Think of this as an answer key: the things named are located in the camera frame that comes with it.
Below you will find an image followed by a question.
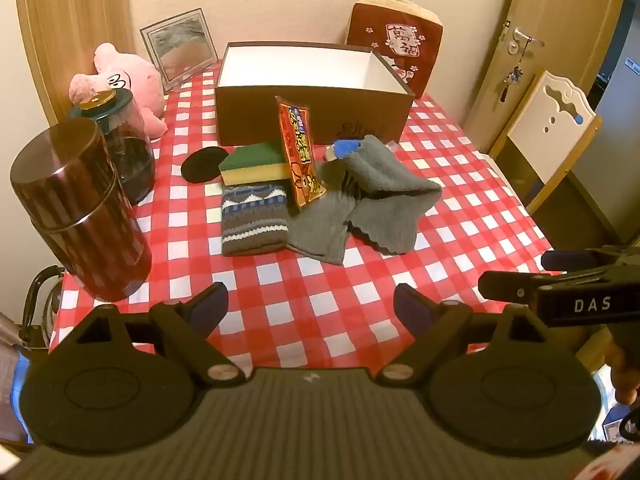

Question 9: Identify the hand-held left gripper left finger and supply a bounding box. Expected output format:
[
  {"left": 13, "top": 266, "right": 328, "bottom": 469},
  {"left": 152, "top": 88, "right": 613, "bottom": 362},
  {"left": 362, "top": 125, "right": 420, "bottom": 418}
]
[{"left": 75, "top": 282, "right": 246, "bottom": 388}]

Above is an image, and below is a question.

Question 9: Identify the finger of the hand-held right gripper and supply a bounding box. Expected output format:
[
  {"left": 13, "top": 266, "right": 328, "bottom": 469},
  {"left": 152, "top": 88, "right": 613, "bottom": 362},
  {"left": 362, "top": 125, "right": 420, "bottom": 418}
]
[
  {"left": 541, "top": 249, "right": 603, "bottom": 272},
  {"left": 478, "top": 270, "right": 551, "bottom": 307}
]

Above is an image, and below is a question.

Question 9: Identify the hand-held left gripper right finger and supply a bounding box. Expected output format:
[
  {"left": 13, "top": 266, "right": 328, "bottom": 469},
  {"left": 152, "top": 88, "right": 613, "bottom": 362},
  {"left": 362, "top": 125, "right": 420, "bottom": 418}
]
[{"left": 375, "top": 284, "right": 551, "bottom": 388}]

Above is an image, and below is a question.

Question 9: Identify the patterned knit sock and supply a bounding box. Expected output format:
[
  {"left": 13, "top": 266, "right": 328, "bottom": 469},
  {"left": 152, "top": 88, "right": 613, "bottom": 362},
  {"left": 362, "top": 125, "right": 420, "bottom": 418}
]
[{"left": 220, "top": 182, "right": 291, "bottom": 257}]

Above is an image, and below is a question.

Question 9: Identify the grey towel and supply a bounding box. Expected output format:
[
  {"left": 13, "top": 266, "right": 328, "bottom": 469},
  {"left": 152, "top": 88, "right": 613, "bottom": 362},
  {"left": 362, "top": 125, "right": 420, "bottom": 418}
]
[{"left": 287, "top": 135, "right": 443, "bottom": 266}]

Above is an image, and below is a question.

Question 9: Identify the black round pad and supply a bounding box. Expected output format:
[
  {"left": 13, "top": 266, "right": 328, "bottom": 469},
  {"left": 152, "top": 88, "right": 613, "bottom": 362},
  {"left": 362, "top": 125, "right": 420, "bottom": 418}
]
[{"left": 181, "top": 146, "right": 228, "bottom": 183}]

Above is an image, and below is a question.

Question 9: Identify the green yellow sponge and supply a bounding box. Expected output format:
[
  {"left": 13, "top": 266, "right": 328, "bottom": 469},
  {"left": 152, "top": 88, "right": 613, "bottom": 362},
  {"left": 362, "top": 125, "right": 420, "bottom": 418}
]
[{"left": 219, "top": 141, "right": 292, "bottom": 186}]

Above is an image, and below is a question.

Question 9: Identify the red orange printed packet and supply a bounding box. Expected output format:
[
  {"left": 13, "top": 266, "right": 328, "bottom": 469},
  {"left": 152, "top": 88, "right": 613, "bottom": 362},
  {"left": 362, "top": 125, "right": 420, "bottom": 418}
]
[{"left": 275, "top": 95, "right": 328, "bottom": 211}]

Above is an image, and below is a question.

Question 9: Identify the brown cardboard box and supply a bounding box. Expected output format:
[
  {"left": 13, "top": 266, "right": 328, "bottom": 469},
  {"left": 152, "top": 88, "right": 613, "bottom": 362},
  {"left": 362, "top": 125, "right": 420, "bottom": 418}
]
[{"left": 215, "top": 41, "right": 416, "bottom": 147}]

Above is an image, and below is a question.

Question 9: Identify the person's right hand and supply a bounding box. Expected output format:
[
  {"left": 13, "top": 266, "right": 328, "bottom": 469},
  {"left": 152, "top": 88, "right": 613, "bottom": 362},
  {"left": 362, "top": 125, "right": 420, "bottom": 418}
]
[{"left": 606, "top": 327, "right": 640, "bottom": 406}]

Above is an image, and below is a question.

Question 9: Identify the red checked tablecloth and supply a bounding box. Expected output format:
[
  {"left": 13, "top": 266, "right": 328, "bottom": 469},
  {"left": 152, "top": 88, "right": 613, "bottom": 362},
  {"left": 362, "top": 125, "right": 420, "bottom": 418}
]
[{"left": 47, "top": 57, "right": 566, "bottom": 376}]

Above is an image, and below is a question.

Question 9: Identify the white wooden chair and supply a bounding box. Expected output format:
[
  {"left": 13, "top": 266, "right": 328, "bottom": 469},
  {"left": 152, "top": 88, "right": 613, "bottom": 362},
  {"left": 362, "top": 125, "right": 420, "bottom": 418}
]
[{"left": 487, "top": 70, "right": 603, "bottom": 216}]

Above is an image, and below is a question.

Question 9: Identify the brown striped canister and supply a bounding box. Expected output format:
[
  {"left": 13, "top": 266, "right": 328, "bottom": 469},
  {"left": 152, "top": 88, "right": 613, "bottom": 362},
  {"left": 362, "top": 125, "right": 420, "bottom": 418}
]
[{"left": 10, "top": 117, "right": 153, "bottom": 303}]

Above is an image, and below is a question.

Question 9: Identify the dark glass jar gold lid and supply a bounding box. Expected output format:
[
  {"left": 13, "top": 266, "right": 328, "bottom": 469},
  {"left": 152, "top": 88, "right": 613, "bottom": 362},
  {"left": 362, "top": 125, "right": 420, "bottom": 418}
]
[{"left": 67, "top": 89, "right": 157, "bottom": 206}]

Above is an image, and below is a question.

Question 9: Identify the hanging key bundle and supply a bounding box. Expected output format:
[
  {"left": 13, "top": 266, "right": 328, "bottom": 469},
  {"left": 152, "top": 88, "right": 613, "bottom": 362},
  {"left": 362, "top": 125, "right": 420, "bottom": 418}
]
[{"left": 499, "top": 52, "right": 527, "bottom": 104}]

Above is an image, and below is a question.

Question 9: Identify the pink plush toy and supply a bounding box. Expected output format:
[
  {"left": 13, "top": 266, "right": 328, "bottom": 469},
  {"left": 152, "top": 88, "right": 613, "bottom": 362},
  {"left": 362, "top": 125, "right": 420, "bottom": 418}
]
[{"left": 68, "top": 42, "right": 168, "bottom": 138}]

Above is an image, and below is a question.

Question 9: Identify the wooden door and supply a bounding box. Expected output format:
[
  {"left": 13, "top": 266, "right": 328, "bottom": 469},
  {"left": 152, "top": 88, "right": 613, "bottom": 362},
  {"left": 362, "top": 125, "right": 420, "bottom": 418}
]
[{"left": 462, "top": 0, "right": 631, "bottom": 156}]

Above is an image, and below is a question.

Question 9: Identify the red printed cushion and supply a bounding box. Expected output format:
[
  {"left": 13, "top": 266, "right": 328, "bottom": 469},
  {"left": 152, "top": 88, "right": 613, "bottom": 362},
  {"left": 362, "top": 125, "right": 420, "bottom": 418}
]
[{"left": 345, "top": 0, "right": 445, "bottom": 98}]

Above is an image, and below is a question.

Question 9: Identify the black metal frame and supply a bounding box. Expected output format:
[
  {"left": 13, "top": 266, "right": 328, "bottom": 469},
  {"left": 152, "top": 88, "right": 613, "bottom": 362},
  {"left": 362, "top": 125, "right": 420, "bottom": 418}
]
[{"left": 19, "top": 265, "right": 66, "bottom": 351}]

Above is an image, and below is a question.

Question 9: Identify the silver door handle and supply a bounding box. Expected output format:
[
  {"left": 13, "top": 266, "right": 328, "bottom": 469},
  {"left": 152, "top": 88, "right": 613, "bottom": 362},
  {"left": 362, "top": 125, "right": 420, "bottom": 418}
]
[{"left": 507, "top": 27, "right": 545, "bottom": 56}]

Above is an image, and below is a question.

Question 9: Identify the clear picture frame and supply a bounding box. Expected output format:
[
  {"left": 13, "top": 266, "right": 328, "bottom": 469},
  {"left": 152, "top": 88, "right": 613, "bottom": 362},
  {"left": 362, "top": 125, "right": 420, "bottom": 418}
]
[{"left": 139, "top": 7, "right": 218, "bottom": 93}]

